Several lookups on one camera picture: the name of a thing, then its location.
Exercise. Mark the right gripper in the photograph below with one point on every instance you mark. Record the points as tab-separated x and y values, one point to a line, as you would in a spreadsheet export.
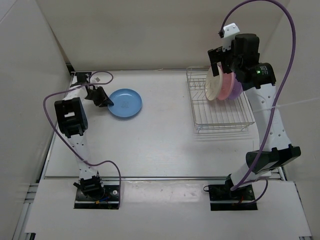
215	56

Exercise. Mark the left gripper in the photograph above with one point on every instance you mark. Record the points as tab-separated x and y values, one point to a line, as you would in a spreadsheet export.
107	102

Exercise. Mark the blue plate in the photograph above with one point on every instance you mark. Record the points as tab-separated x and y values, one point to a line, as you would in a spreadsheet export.
126	103

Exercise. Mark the pink plate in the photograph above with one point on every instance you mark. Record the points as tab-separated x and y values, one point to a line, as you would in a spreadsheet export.
228	81

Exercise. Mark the cream plate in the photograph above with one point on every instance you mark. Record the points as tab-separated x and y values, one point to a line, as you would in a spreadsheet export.
213	84

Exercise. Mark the purple plate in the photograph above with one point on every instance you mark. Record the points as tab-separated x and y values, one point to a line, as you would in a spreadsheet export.
236	91

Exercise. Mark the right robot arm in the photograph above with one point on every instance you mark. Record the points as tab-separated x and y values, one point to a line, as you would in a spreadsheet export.
275	148

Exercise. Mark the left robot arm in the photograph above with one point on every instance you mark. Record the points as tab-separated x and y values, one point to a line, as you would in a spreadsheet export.
72	122

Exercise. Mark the white zip tie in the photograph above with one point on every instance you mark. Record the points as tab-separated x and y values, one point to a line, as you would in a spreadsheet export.
287	104

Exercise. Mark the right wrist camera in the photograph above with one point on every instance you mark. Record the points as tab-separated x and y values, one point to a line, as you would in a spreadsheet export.
227	34

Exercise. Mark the metal wire dish rack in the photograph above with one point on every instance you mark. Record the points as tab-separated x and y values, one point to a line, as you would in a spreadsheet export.
216	116

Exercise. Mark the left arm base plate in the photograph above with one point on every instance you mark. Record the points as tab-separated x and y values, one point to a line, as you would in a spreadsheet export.
106	199

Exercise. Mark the aluminium frame rail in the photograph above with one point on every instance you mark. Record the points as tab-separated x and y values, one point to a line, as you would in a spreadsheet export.
278	174

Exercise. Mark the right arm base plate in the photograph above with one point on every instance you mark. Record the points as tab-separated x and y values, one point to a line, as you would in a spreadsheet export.
221	199

